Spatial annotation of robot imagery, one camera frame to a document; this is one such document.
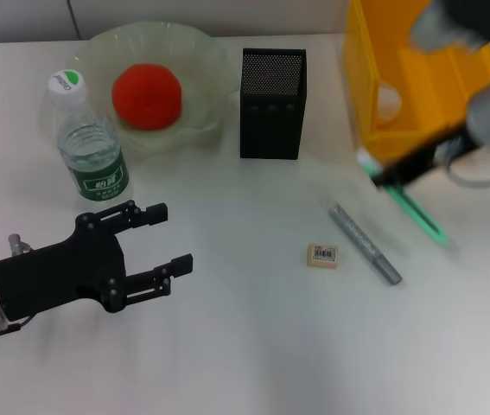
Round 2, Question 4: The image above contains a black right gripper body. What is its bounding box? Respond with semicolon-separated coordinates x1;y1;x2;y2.
381;129;481;186

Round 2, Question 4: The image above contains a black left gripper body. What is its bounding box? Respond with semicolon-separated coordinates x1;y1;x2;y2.
0;211;127;322

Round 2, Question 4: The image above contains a green utility knife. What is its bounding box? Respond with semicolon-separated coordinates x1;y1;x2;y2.
356;150;449;246

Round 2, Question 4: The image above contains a grey marker pen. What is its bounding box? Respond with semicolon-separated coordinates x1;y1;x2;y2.
317;194;404;286

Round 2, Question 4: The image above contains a white paper ball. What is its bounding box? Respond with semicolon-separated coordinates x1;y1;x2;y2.
375;83;403;121

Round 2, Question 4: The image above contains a clear green-labelled water bottle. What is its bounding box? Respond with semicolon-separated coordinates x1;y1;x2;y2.
46;68;132;203

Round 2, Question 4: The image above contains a beige eraser with barcode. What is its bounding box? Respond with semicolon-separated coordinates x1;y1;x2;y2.
304;242;340;270

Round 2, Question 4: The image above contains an orange fruit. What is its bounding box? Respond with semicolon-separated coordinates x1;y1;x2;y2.
111;63;183;132

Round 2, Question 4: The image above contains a black mesh pen holder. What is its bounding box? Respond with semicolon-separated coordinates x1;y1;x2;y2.
239;48;308;161

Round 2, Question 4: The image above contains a green glass fruit plate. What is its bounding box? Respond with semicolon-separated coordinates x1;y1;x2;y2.
39;21;238;163

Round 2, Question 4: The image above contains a yellow plastic bin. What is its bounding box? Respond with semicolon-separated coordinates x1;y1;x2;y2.
341;0;490;164

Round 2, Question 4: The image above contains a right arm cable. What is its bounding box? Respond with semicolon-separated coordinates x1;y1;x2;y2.
442;145;490;188

